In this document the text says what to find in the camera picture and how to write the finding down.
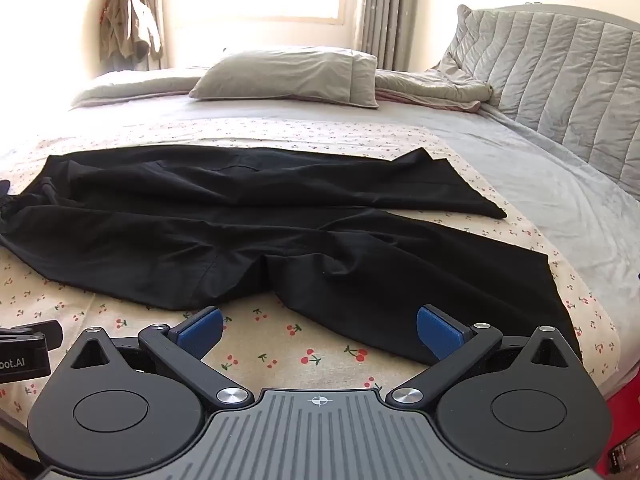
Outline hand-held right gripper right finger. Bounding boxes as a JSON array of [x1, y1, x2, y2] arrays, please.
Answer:
[[389, 303, 577, 406]]

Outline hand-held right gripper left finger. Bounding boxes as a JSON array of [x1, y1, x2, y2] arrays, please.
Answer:
[[69, 306, 252, 406]]

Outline black pants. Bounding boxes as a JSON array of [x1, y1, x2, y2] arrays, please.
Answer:
[[0, 144, 582, 367]]

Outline cherry print bed sheet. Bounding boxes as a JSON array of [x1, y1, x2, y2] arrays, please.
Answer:
[[0, 114, 622, 411]]

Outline grey folded quilt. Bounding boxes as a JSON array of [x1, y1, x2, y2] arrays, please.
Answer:
[[70, 65, 494, 112]]

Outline grey pillow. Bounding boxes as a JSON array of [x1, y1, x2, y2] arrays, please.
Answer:
[[188, 46, 380, 110]]

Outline grey quilted headboard cover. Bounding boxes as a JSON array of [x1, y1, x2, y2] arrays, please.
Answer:
[[436, 4, 640, 187]]

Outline hanging clothes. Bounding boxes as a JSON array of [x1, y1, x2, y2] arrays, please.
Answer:
[[97, 0, 164, 70]]

